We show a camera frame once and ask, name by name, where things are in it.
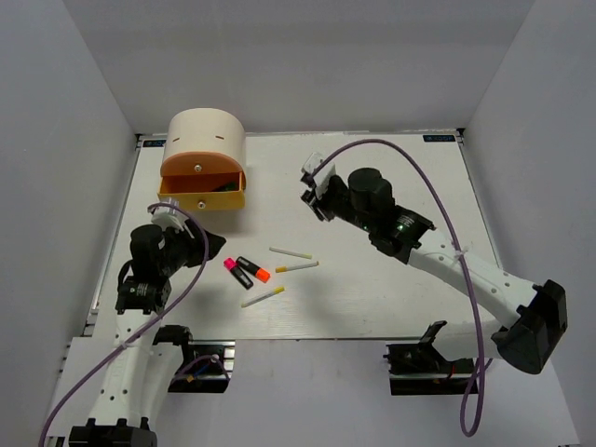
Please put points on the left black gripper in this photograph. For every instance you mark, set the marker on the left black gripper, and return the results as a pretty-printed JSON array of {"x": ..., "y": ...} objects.
[{"x": 196, "y": 245}]

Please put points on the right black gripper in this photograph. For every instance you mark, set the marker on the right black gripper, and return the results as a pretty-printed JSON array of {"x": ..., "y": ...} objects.
[{"x": 320, "y": 208}]

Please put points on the yellow organizer drawer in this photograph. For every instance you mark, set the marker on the yellow organizer drawer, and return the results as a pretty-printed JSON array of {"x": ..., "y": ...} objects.
[{"x": 196, "y": 192}]

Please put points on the green cap black highlighter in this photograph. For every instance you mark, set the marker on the green cap black highlighter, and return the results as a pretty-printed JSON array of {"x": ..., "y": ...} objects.
[{"x": 228, "y": 187}]

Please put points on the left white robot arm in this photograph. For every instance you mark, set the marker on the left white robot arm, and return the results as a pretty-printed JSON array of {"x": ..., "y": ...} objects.
[{"x": 149, "y": 353}]

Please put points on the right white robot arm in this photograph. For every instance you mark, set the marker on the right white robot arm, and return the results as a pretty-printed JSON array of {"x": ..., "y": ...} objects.
[{"x": 532, "y": 317}]

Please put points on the pink cap black highlighter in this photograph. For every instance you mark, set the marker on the pink cap black highlighter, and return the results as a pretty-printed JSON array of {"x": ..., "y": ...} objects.
[{"x": 235, "y": 270}]

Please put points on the white pen pale yellow cap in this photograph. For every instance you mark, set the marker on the white pen pale yellow cap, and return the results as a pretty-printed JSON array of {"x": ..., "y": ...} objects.
[{"x": 291, "y": 253}]

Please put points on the orange cap black highlighter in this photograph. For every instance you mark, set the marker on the orange cap black highlighter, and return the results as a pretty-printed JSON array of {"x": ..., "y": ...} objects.
[{"x": 253, "y": 269}]

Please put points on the white pen orange-yellow cap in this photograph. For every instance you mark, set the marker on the white pen orange-yellow cap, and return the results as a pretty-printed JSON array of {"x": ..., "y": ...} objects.
[{"x": 295, "y": 267}]

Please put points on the cream round drawer organizer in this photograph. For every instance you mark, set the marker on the cream round drawer organizer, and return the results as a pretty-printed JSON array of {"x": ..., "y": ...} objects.
[{"x": 206, "y": 130}]

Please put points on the blue logo sticker left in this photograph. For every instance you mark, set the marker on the blue logo sticker left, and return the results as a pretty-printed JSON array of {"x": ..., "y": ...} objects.
[{"x": 153, "y": 143}]

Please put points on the blue logo sticker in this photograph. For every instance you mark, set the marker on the blue logo sticker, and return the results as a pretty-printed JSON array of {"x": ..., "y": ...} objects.
[
  {"x": 153, "y": 143},
  {"x": 439, "y": 138}
]

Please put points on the blue logo sticker right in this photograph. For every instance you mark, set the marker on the blue logo sticker right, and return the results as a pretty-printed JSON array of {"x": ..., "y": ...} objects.
[{"x": 439, "y": 138}]

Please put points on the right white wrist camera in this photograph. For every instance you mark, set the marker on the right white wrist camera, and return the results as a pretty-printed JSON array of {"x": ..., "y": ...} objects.
[{"x": 317, "y": 174}]

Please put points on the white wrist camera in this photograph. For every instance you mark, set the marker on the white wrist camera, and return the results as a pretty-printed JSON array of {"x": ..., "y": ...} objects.
[
  {"x": 317, "y": 174},
  {"x": 167, "y": 218}
]

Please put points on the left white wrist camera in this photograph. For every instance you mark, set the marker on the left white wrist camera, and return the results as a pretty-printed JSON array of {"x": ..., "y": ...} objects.
[{"x": 167, "y": 218}]

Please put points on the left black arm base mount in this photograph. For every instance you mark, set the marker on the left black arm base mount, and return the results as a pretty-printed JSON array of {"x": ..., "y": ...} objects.
[{"x": 206, "y": 368}]

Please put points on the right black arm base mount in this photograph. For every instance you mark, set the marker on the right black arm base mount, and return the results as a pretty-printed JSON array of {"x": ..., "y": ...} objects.
[{"x": 416, "y": 368}]

